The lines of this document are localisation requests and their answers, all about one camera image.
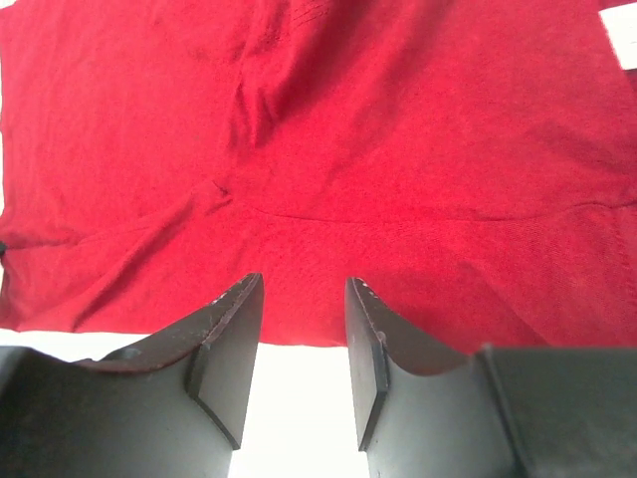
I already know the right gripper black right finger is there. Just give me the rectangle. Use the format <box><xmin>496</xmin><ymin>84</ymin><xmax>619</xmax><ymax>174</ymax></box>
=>
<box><xmin>345</xmin><ymin>278</ymin><xmax>636</xmax><ymax>477</ymax></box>

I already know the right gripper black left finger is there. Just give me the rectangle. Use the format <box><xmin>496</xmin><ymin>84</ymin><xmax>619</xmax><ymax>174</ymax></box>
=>
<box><xmin>1</xmin><ymin>273</ymin><xmax>264</xmax><ymax>477</ymax></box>

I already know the red t shirt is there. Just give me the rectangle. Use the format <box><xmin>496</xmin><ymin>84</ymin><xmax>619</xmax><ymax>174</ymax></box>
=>
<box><xmin>1</xmin><ymin>1</ymin><xmax>636</xmax><ymax>351</ymax></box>

